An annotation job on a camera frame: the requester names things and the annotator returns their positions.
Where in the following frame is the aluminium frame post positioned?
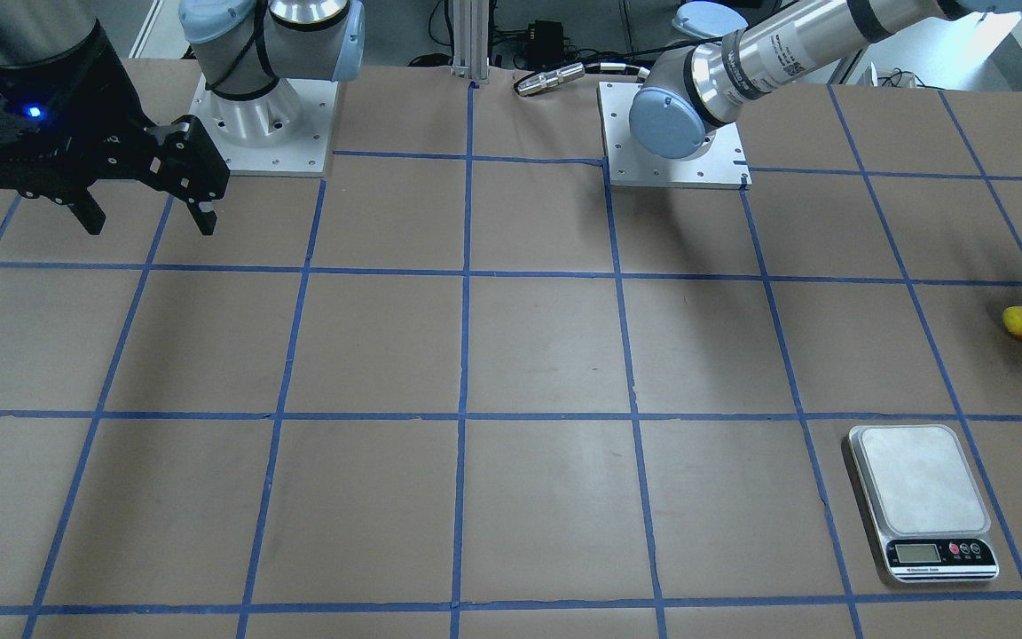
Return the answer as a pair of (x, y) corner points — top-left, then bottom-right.
(449, 0), (491, 86)

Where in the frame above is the black power adapter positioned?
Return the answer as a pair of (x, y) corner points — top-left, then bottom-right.
(523, 20), (565, 69)

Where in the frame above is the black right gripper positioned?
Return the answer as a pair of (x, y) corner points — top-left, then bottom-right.
(0, 24), (230, 236)

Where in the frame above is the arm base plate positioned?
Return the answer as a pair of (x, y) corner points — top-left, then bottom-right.
(190, 77), (343, 178)
(599, 82), (753, 190)

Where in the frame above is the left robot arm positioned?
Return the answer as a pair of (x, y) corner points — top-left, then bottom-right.
(628, 1), (1022, 341)

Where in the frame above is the silver digital kitchen scale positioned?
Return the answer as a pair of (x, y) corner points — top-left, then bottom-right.
(846, 423), (998, 585)

